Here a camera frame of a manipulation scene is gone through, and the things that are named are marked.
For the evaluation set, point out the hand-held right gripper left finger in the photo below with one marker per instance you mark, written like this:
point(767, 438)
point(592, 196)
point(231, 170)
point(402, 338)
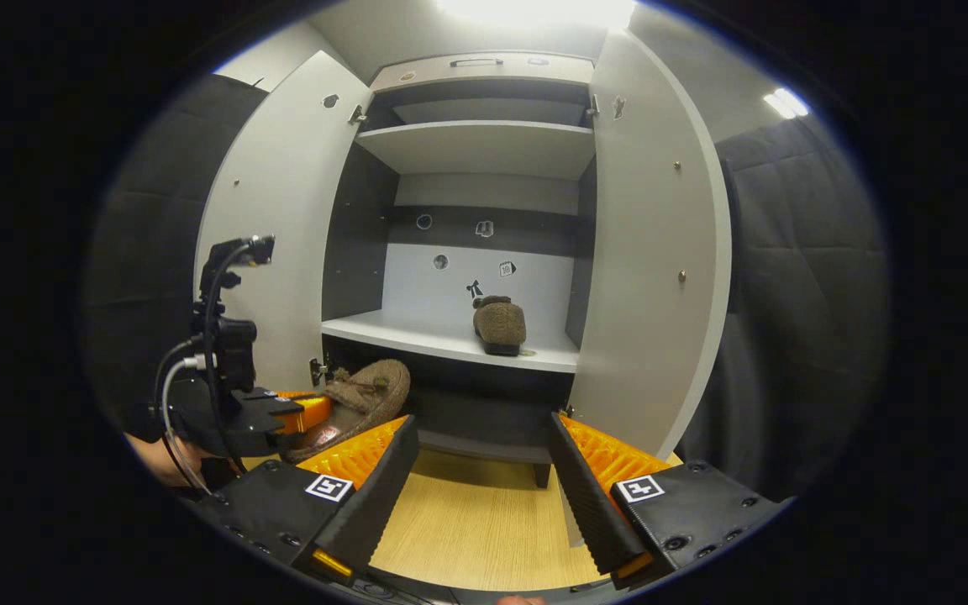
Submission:
point(379, 496)

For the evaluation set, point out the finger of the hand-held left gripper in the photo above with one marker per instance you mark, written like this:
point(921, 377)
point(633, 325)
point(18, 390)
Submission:
point(312, 413)

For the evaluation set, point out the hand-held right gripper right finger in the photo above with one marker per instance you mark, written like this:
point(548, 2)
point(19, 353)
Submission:
point(589, 496)

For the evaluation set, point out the brown fuzzy shoe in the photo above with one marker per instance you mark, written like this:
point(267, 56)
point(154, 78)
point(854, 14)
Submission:
point(501, 328)
point(366, 403)

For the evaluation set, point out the grey cabinet door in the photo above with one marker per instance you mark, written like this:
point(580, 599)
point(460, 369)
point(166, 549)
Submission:
point(282, 210)
point(652, 252)

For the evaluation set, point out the grey cabinet drawer front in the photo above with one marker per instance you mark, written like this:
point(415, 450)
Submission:
point(425, 71)

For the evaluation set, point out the black backdrop cloth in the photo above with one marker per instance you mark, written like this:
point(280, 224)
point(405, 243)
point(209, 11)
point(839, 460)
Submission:
point(795, 311)

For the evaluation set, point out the small ceiling light panel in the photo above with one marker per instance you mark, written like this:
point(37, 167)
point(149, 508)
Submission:
point(786, 103)

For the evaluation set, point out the large ceiling light panel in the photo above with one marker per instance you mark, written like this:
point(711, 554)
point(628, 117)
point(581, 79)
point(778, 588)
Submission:
point(534, 13)

